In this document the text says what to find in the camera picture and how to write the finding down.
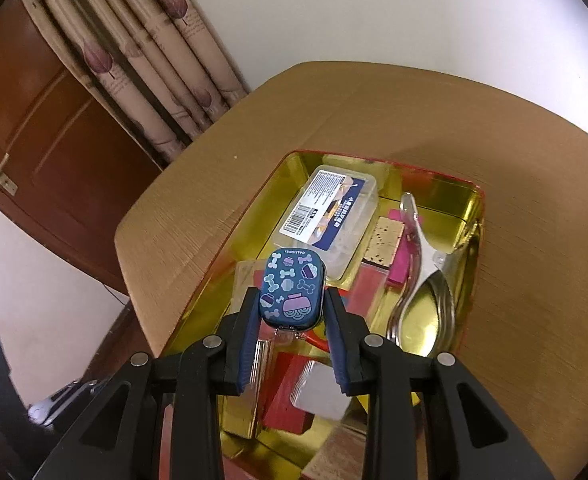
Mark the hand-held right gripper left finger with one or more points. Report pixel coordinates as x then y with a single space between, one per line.
246 345

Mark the blue patterned case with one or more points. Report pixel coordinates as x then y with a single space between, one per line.
291 285

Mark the pink eraser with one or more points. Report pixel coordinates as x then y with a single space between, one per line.
401 266

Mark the clear plastic box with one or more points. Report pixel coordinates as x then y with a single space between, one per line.
324 210

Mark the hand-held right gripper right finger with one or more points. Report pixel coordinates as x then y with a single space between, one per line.
336 345

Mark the red tin box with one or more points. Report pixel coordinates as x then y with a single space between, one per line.
439 195

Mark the brown wooden door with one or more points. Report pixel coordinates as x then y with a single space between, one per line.
49 135

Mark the gold-capped red lip gloss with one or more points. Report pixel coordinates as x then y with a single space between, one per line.
386 240

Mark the beige leaf-print curtain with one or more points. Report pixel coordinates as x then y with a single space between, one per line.
124 60

